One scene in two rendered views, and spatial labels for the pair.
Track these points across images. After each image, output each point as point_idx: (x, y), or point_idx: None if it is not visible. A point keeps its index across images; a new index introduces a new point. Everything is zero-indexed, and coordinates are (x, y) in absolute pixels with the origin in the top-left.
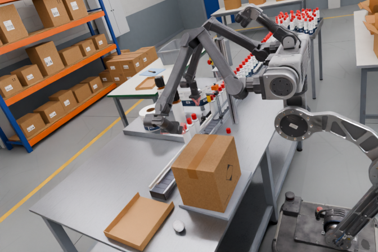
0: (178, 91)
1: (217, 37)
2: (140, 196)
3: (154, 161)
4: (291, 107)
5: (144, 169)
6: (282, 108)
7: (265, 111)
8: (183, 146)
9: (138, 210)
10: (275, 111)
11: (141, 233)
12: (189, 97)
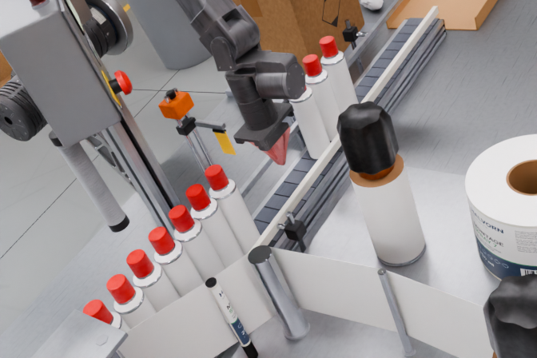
0: (375, 268)
1: (0, 28)
2: (473, 29)
3: (480, 110)
4: None
5: (504, 86)
6: None
7: (80, 308)
8: (364, 99)
9: (464, 9)
10: (54, 305)
11: None
12: (288, 103)
